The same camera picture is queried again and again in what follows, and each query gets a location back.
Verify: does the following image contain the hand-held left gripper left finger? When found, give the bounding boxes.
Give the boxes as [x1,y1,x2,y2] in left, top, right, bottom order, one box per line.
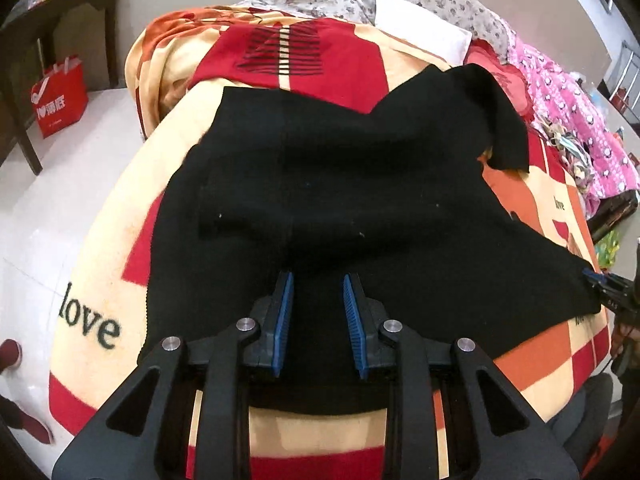
[50,271,296,480]

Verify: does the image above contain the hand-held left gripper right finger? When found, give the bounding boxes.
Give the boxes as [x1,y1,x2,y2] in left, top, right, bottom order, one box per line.
[341,272,581,480]

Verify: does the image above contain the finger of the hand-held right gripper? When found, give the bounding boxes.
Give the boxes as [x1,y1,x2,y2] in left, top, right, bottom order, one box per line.
[581,267,636,313]

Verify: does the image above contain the black pants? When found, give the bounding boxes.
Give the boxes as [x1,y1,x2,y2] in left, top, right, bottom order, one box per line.
[137,62,603,416]

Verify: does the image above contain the dark board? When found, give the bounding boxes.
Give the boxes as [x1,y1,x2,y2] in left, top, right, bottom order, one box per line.
[587,194,640,243]

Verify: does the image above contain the grey cloth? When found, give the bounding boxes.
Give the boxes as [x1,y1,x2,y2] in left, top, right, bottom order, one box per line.
[547,374,615,461]

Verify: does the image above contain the multicoloured patterned cloth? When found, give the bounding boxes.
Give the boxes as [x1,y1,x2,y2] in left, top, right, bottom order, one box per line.
[542,115,598,213]

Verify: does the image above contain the red orange cream printed blanket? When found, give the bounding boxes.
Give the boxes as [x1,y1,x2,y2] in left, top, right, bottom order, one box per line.
[48,5,613,480]

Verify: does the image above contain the pink printed quilt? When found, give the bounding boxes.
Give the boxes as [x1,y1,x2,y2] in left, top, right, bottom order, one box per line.
[505,20,640,216]

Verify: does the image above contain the metal rack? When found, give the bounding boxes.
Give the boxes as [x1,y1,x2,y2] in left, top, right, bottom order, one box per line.
[607,40,640,116]

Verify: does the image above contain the red heart-shaped pillow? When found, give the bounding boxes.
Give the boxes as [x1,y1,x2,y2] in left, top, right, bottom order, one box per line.
[465,40,538,121]

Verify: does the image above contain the dark red shoe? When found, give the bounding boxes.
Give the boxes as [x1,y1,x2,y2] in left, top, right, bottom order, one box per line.
[0,394,54,445]
[0,338,23,373]

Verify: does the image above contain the white pillow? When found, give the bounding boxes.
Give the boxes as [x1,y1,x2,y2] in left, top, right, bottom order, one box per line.
[374,0,473,68]

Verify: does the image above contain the red shopping bag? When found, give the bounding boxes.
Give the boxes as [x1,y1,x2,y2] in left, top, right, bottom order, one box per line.
[30,55,90,139]

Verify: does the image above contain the dark wooden table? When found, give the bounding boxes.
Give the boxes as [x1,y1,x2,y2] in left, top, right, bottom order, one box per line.
[0,0,120,176]

